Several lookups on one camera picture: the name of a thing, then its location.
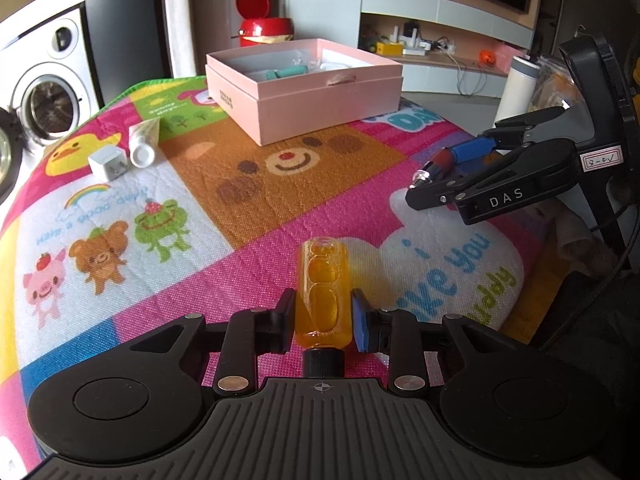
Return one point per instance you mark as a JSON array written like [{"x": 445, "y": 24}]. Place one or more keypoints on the teal plastic tool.
[{"x": 287, "y": 72}]

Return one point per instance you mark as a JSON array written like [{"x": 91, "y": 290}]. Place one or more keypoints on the pink lip gloss bottle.
[{"x": 435, "y": 169}]

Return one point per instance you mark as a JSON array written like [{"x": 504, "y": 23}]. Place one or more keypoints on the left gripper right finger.
[{"x": 491, "y": 393}]

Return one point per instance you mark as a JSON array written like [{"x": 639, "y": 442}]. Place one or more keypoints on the washing machine door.
[{"x": 13, "y": 154}]

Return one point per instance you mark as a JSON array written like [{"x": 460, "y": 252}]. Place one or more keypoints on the white cream tube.
[{"x": 143, "y": 142}]

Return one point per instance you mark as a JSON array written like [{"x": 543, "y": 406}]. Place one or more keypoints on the yellow box on shelf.
[{"x": 389, "y": 49}]

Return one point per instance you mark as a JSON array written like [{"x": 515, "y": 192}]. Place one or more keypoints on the pink cardboard box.
[{"x": 277, "y": 110}]

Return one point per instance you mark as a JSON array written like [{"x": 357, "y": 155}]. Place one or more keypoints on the white washing machine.
[{"x": 47, "y": 77}]

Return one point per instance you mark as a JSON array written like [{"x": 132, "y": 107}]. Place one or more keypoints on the orange pumpkin toy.
[{"x": 487, "y": 58}]

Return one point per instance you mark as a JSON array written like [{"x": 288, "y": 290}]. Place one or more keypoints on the colourful cartoon play mat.
[{"x": 214, "y": 226}]

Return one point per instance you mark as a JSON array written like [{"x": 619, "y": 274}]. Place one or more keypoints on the jar of nuts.
[{"x": 554, "y": 86}]

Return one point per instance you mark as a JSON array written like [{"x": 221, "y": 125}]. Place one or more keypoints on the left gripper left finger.
[{"x": 141, "y": 398}]

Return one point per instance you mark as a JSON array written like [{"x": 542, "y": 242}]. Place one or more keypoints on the red trash bin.
[{"x": 258, "y": 28}]

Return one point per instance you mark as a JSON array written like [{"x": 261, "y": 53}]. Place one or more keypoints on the white thermos bottle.
[{"x": 519, "y": 89}]

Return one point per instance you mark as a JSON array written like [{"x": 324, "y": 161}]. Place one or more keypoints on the bagged black brush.
[{"x": 325, "y": 61}]

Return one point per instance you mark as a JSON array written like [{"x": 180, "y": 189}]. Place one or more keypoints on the amber oil bottle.
[{"x": 323, "y": 307}]

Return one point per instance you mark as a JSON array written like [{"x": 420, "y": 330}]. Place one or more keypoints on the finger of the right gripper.
[
  {"x": 507, "y": 134},
  {"x": 527, "y": 175}
]

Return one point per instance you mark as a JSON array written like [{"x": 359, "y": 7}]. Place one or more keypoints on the white power adapter block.
[{"x": 108, "y": 163}]

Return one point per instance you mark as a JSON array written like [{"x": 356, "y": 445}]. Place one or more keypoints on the white tv shelf unit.
[{"x": 465, "y": 27}]

